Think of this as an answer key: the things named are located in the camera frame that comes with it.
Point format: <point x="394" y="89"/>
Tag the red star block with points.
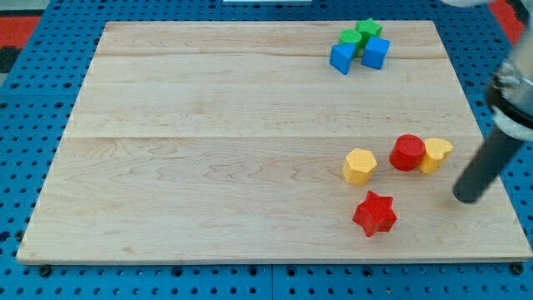
<point x="375" y="214"/>

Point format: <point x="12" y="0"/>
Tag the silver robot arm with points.
<point x="509" y="94"/>

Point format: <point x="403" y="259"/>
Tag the green star block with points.
<point x="368" y="29"/>

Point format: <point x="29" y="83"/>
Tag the wooden board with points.
<point x="223" y="143"/>

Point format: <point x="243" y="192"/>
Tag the yellow hexagon block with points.
<point x="359" y="167"/>

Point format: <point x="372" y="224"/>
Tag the blue triangle block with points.
<point x="341" y="57"/>

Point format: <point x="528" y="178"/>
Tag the green cylinder block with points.
<point x="351" y="36"/>

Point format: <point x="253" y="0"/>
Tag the red cylinder block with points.
<point x="407" y="152"/>

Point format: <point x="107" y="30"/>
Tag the blue cube block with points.
<point x="375" y="53"/>

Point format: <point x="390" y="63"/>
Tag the yellow heart block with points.
<point x="437" y="151"/>

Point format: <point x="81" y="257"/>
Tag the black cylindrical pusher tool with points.
<point x="491" y="158"/>

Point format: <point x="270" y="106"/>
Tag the blue pegboard base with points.
<point x="37" y="98"/>

